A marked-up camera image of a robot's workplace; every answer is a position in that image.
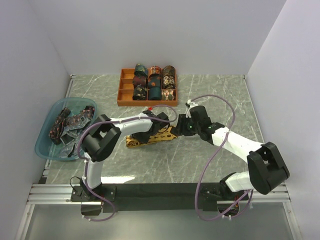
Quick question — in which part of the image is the teal plain rolled tie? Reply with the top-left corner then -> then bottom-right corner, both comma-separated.
148,87 -> 162,101

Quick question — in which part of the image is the red patterned rolled tie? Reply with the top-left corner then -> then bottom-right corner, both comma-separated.
148,65 -> 162,78

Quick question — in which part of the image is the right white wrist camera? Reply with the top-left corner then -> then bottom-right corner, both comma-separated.
185,99 -> 198,118

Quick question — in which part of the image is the dark green rolled tie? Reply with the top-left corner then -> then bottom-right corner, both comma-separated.
134,63 -> 149,77

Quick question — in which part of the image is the maroon rolled tie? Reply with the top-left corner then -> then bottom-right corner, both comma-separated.
132,76 -> 147,88

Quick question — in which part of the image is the brown patterned rolled tie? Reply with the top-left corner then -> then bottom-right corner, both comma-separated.
162,65 -> 176,77

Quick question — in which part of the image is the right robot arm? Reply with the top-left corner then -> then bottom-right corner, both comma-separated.
177,104 -> 290,200

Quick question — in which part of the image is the yellow beetle print tie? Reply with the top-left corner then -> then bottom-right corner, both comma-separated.
125,125 -> 179,148

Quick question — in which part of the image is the aluminium rail frame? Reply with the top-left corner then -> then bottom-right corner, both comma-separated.
17,74 -> 302,240

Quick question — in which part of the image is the grey blue patterned tie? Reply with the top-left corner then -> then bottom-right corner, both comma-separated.
57,126 -> 88,159

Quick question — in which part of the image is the purple cable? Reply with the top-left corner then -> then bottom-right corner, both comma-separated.
77,104 -> 178,222
187,94 -> 253,222

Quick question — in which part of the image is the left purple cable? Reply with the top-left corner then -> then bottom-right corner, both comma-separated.
77,104 -> 178,222

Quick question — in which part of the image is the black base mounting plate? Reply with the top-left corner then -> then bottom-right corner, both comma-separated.
70,182 -> 241,216

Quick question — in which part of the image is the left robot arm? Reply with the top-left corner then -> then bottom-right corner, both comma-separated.
75,110 -> 170,201

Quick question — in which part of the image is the red green paisley rolled tie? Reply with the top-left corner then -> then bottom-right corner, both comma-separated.
161,89 -> 176,101

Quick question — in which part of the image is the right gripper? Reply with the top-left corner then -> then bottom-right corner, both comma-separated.
173,114 -> 201,136

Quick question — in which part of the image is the brown floral rolled tie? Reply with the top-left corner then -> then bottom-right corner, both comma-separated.
162,75 -> 176,89

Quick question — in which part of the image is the teal plastic basin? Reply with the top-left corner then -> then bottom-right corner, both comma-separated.
34,97 -> 98,161

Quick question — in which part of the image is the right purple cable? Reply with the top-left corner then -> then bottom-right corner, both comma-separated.
187,94 -> 253,222

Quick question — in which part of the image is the black red dotted tie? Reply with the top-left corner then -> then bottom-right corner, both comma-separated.
48,107 -> 71,145

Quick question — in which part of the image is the orange wooden compartment tray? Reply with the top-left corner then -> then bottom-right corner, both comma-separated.
116,68 -> 179,108

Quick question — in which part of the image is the black gold rolled tie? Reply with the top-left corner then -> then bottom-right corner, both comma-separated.
132,85 -> 147,101

